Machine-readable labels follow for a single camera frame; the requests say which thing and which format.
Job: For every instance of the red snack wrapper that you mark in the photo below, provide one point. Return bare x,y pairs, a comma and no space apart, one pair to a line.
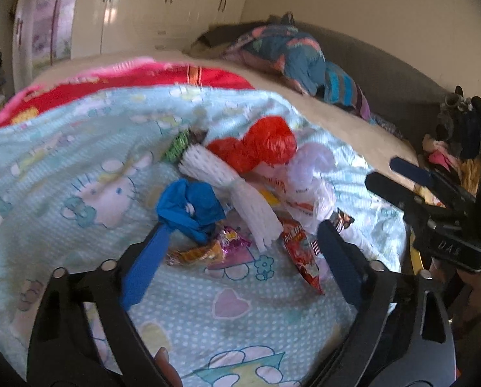
296,243

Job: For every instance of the yellow rim trash bin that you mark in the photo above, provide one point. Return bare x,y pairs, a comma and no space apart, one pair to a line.
414,255

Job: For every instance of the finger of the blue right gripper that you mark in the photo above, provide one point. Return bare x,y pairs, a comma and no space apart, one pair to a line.
412,172
395,194

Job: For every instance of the pink hello kitty door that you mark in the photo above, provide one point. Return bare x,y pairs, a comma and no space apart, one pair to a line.
42,38

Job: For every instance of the stuffed toys and clothes pile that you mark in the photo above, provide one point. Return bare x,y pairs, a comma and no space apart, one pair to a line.
454,149

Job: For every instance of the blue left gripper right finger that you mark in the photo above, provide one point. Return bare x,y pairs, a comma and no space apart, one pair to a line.
344,267

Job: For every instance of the cream glossy wardrobe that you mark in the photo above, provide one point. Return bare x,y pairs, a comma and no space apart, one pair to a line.
117,26

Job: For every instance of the brown chocolate bar wrapper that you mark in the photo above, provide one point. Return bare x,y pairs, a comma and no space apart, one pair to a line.
341,220

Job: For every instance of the olive brown clothes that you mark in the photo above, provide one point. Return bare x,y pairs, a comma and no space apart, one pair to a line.
212,43

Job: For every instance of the blue hello kitty blanket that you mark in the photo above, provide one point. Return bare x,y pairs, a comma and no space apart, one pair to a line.
252,321

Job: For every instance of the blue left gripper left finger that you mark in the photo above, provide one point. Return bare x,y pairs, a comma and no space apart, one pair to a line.
139,264

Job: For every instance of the grey bed headboard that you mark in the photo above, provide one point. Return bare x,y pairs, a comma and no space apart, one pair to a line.
395,90

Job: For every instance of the green snack wrapper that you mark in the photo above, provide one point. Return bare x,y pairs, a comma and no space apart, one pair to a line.
181,142

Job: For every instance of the clear white plastic bag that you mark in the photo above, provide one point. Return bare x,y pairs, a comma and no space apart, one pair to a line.
300,184

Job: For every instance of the blue plastic bag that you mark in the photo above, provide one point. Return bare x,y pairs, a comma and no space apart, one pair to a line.
191,208

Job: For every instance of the red plastic bag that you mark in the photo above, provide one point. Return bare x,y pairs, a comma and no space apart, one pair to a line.
269,140

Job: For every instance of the red pink blanket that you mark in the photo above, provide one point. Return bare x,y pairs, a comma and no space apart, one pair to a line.
142,71

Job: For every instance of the orange purple candy wrapper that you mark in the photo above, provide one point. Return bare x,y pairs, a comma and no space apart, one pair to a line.
222,246

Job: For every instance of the right hand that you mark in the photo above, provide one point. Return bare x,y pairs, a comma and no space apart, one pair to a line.
465,311

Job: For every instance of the striped blue pillow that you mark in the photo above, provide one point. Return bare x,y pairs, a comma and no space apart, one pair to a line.
342,91

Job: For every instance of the beige bed mattress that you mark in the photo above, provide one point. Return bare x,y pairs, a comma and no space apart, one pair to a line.
337,116

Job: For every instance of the blue floral quilt pile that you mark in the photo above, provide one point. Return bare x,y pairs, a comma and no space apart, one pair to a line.
283,50

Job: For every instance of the left hand painted nails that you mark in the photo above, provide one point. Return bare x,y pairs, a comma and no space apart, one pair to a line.
162,361

